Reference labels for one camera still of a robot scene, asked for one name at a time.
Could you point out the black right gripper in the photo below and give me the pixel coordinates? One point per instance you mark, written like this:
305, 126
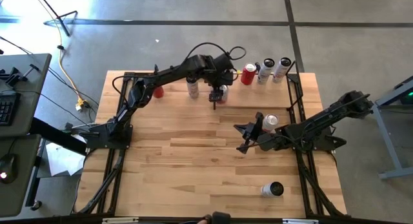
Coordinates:
272, 140

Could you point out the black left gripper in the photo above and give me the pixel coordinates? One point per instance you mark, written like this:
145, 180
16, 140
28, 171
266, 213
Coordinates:
222, 70

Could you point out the pink white Spindrift can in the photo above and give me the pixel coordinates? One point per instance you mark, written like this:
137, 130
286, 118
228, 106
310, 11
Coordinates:
226, 96
270, 120

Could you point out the tall white can pink print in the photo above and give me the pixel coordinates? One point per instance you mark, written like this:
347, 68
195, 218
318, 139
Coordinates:
193, 90
280, 72

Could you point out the red Coca-Cola Zero can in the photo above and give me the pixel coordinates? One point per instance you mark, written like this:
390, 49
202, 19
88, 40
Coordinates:
247, 76
158, 92

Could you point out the tall white can blue print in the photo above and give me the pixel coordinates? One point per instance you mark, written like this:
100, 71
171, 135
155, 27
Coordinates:
264, 74
267, 190

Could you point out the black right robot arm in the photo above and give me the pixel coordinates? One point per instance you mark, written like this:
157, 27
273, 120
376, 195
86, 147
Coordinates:
322, 120

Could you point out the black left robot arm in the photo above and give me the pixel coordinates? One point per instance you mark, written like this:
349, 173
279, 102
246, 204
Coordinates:
167, 72

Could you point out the person's hand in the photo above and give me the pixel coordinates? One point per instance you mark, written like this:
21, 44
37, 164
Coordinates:
205, 221

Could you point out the grey metal table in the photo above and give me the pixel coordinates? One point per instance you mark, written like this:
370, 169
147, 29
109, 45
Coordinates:
388, 140

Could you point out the white paper sheets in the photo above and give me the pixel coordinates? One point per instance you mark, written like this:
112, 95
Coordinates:
61, 159

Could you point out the black tripod stand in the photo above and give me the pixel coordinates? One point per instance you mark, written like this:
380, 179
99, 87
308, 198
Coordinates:
51, 11

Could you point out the grey desk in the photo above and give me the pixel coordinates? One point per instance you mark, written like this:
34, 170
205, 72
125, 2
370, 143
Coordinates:
29, 88

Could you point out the black keyboard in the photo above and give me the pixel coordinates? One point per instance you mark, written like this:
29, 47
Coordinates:
8, 109

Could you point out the black caster wheel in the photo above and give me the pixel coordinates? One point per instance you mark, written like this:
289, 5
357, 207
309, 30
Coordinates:
36, 205

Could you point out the black computer mouse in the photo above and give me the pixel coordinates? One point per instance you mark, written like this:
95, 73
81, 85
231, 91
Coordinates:
8, 167

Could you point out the wooden shelf black metal frame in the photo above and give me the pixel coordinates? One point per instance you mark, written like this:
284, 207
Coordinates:
251, 98

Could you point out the black aluminium table frame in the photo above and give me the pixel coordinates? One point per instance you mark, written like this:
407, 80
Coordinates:
127, 76

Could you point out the silver metal bracket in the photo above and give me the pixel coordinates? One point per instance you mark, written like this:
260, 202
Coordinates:
300, 221
119, 220

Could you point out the black clamp mount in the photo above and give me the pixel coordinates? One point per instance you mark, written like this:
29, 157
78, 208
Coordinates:
13, 76

